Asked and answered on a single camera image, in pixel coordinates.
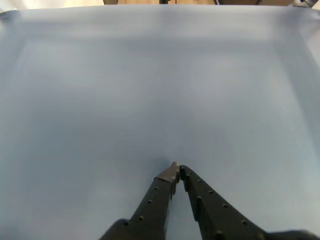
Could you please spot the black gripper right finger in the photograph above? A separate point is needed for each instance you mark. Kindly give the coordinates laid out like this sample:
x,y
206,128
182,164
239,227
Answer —
x,y
215,215

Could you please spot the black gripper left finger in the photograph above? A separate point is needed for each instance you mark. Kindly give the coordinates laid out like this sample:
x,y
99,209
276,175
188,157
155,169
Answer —
x,y
150,212

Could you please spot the blue-grey table mat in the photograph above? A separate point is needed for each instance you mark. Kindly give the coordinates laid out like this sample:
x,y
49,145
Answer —
x,y
160,87

